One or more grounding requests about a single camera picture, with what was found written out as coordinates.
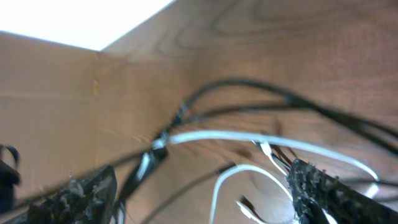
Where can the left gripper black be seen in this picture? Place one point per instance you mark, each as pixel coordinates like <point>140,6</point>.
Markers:
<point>10,177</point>

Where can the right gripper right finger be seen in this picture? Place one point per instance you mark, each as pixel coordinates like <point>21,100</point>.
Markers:
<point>315,192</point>

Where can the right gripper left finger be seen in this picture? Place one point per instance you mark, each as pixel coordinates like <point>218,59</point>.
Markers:
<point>86,200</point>

